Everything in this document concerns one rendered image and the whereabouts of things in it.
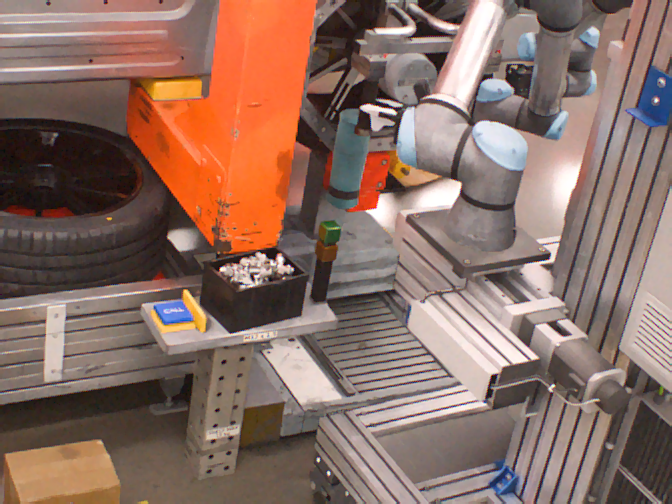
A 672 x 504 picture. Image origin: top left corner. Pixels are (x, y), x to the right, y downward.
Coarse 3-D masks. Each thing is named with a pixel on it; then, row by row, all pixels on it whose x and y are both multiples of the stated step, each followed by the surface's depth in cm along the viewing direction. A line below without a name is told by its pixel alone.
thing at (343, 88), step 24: (360, 0) 333; (432, 0) 342; (360, 24) 335; (336, 48) 340; (312, 72) 337; (312, 96) 362; (336, 96) 343; (360, 96) 365; (384, 96) 361; (336, 120) 350
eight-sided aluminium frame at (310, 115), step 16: (320, 0) 318; (336, 0) 315; (448, 0) 336; (320, 16) 316; (464, 16) 336; (304, 96) 325; (304, 112) 328; (320, 128) 333; (384, 128) 350; (384, 144) 346
